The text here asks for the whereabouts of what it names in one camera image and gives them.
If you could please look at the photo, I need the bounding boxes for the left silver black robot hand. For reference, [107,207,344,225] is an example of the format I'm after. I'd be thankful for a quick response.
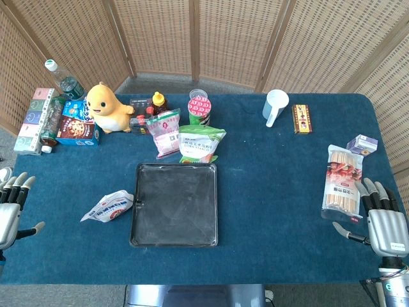
[0,171,45,253]

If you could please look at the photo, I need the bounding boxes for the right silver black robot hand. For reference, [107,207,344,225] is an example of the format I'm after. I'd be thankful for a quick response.
[332,177,409,268]

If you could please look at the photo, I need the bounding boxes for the white snack packet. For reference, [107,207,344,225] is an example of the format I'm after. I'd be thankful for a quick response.
[79,189,134,224]

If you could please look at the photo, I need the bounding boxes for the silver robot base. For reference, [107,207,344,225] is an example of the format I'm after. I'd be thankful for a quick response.
[123,283,268,307]

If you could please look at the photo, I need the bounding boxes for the bamboo skewers pack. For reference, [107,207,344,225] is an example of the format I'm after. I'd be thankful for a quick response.
[320,144,365,224]

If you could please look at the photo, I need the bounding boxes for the small purple white box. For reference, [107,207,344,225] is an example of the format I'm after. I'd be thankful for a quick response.
[346,134,379,157]

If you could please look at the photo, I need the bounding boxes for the pastel tissue pack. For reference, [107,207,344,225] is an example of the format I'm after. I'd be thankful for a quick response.
[13,87,60,156]

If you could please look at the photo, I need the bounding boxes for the dark tea bottle white cap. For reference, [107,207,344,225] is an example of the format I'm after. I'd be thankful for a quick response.
[40,95,66,154]

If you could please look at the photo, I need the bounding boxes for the blue cookie box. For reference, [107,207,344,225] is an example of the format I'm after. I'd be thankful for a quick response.
[56,100,100,147]

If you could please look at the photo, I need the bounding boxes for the blue table cloth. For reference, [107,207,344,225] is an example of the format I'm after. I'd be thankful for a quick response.
[0,92,400,285]

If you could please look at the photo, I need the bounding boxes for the brown yellow snack box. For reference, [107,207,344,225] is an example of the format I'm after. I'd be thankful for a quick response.
[291,104,313,135]

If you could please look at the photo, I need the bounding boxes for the yellow plush dinosaur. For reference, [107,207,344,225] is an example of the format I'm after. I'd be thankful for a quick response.
[86,81,135,134]

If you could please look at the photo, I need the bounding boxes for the clear water bottle white cap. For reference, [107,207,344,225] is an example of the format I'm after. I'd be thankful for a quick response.
[44,59,86,100]

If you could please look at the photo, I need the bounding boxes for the white measuring cup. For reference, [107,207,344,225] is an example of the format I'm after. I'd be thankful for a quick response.
[262,89,290,128]

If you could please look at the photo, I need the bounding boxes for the black baking tray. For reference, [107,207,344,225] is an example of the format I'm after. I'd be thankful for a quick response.
[128,162,219,248]

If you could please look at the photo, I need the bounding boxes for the black box with red knobs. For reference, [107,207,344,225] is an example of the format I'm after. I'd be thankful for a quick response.
[128,97,153,136]

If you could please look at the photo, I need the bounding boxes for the pink white zip bag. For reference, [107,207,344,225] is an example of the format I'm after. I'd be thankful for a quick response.
[146,108,181,160]

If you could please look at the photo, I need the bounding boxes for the honey bottle yellow cap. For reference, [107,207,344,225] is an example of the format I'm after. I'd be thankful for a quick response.
[150,91,169,116]

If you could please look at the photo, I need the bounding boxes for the green white corn starch bag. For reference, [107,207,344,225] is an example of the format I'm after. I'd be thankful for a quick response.
[177,124,228,164]

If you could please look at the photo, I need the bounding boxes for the green chips can pink lid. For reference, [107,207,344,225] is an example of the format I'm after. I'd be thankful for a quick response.
[187,97,213,127]

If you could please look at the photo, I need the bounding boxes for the wicker folding screen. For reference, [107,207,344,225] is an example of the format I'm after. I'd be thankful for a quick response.
[0,0,409,183]

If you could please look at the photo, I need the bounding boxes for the right arm cables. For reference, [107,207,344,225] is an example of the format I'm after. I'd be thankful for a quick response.
[359,276,386,307]

